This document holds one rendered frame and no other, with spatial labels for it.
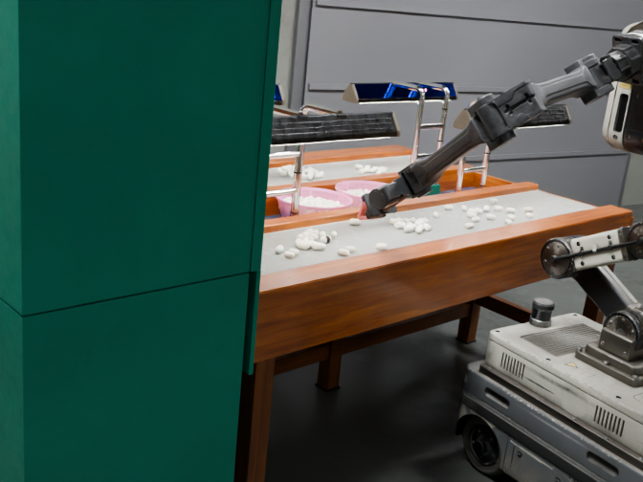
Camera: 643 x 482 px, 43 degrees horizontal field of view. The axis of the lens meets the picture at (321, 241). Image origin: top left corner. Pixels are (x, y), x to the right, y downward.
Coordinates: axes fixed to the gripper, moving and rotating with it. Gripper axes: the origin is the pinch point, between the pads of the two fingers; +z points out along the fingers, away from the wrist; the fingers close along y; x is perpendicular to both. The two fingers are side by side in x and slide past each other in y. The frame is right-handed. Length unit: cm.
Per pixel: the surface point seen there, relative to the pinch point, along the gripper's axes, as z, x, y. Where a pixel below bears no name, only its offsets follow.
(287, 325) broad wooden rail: 2.0, 24.7, 35.9
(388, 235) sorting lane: 15.2, 2.2, -23.9
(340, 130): -1.9, -26.2, -3.3
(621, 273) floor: 100, 23, -291
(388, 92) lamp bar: 40, -64, -82
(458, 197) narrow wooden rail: 27, -11, -80
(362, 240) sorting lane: 15.3, 2.3, -12.5
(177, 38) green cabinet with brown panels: -45, -25, 74
